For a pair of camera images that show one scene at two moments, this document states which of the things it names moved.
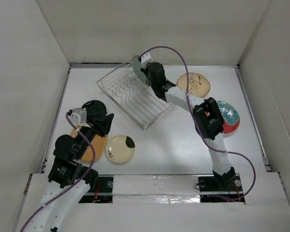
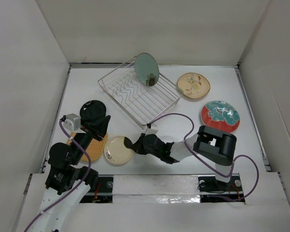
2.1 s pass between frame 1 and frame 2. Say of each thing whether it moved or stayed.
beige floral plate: stayed
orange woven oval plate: stayed
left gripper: stayed
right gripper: moved
